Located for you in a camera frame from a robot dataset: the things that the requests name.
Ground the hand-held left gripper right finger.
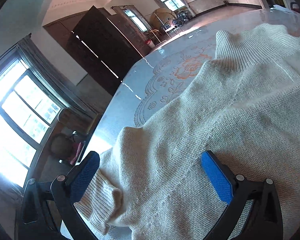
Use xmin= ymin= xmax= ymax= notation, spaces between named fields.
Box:
xmin=201 ymin=151 xmax=283 ymax=240

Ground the metal frame chair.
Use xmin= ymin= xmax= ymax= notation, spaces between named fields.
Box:
xmin=162 ymin=21 xmax=183 ymax=34

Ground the grey window curtain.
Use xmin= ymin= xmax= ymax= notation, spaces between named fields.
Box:
xmin=16 ymin=34 xmax=98 ymax=120

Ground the large round bamboo tray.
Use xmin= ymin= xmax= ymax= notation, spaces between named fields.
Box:
xmin=150 ymin=7 xmax=177 ymax=29

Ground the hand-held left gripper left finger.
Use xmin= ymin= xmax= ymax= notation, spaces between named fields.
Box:
xmin=18 ymin=151 xmax=100 ymax=240

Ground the dark wooden wardrobe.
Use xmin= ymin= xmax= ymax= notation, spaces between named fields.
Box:
xmin=42 ymin=6 xmax=150 ymax=97

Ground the parked tricycle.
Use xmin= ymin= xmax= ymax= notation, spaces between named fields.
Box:
xmin=172 ymin=11 xmax=191 ymax=27

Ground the pink cloth bag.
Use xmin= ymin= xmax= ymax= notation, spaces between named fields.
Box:
xmin=67 ymin=141 xmax=86 ymax=165

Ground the large bright window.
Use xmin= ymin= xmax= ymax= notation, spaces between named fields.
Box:
xmin=0 ymin=52 xmax=65 ymax=188

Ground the sheer side window curtain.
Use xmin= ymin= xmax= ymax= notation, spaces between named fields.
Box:
xmin=111 ymin=5 xmax=140 ymax=28

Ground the small barred window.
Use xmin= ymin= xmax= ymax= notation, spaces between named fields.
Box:
xmin=157 ymin=0 xmax=188 ymax=12

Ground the cream knitted sweater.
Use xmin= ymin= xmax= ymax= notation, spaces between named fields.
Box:
xmin=74 ymin=23 xmax=300 ymax=240

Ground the floral plastic tablecloth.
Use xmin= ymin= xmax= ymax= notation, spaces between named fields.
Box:
xmin=60 ymin=6 xmax=300 ymax=240

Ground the narrow side window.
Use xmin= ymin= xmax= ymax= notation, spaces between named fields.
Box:
xmin=124 ymin=10 xmax=150 ymax=32

